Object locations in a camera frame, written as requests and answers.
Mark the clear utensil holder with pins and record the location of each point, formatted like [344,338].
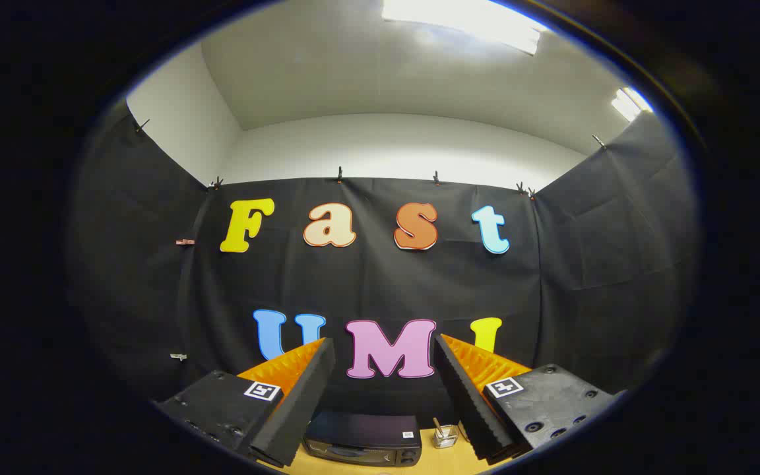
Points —
[446,438]

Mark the large ceiling light panel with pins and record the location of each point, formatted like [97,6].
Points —
[459,16]

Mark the row of black clips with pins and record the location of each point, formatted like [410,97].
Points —
[340,175]

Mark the black toaster oven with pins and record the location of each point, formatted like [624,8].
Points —
[360,429]

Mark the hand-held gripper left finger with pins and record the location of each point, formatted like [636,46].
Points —
[301,396]

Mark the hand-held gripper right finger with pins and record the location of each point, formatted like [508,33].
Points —
[466,396]

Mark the small ceiling light panel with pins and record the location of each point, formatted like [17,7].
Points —
[631,103]

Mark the wooden stick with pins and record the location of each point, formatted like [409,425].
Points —
[438,427]

